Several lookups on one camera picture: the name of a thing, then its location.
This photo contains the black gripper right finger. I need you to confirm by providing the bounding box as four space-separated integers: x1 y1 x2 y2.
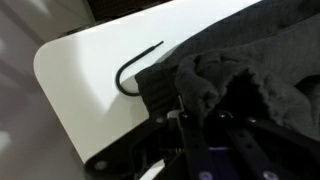
216 112 320 180

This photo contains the black jean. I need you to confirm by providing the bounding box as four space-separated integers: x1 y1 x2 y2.
115 0 320 141

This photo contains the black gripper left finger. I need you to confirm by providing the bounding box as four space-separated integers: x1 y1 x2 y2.
84 111 218 180

